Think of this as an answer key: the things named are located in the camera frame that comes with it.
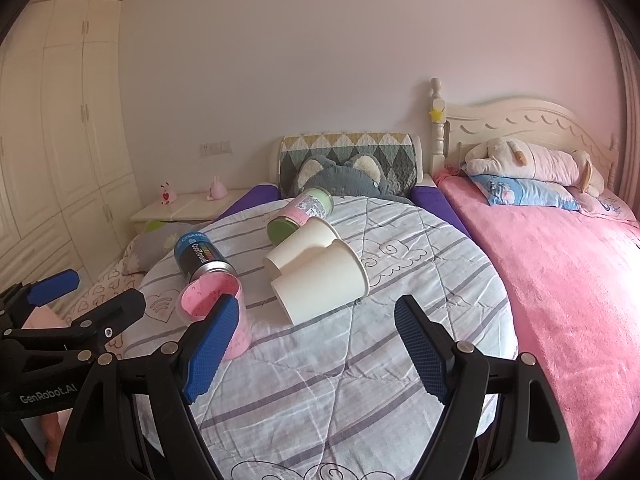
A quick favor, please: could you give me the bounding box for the grey plush toy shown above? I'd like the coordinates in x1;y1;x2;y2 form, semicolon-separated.
295;155;416;203

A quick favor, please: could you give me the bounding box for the grey pillow with green patch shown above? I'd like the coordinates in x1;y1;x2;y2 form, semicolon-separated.
132;220;211;273

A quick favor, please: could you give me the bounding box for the heart print sheet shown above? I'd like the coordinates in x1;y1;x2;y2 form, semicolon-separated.
60;247;151;361

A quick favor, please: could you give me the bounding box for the pink fleece blanket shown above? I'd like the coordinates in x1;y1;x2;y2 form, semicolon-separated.
432;167;640;480

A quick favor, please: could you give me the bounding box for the black labelled cup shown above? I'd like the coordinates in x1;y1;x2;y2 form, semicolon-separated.
173;231;238;281

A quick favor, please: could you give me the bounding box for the cream wardrobe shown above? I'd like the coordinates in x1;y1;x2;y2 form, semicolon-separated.
0;0;143;291

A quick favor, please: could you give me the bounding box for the cream wooden bed headboard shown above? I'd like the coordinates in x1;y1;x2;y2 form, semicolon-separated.
429;77;621;196

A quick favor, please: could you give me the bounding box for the purple bed sheet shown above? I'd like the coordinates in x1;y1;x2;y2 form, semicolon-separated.
215;182;473;241

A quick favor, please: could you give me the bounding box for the diamond pattern quilted cover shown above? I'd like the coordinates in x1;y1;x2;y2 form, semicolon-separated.
279;132;418;198

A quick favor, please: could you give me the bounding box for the pink plastic cup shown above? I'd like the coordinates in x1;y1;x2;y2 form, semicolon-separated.
178;272;252;361

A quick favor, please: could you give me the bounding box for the pale curtain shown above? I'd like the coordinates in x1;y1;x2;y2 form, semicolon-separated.
600;5;640;201

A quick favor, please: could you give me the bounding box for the cream nightstand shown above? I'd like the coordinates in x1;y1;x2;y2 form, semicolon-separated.
130;187;251;226

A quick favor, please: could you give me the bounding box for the pink printed pillow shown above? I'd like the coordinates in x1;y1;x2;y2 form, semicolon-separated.
575;190;638;221

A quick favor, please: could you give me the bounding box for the white plush animal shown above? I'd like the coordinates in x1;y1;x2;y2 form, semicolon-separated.
462;137;606;198

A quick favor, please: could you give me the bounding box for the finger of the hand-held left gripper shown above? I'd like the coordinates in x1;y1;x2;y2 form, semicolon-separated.
0;269;81;331
54;288;147;361

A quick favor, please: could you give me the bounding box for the white paper cup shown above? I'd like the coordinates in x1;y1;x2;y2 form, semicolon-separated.
270;239;371;325
263;217;342;281

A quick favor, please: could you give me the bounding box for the green cup with pink label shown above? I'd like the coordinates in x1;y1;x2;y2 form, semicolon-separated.
266;187;335;246

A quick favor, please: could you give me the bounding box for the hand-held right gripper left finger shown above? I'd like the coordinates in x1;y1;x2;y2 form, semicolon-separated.
52;294;241;480

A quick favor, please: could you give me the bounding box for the blue printed pillow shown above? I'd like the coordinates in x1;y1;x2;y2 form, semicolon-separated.
470;174;583;211

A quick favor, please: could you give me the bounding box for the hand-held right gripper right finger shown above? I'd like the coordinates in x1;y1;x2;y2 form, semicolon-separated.
394;294;584;480

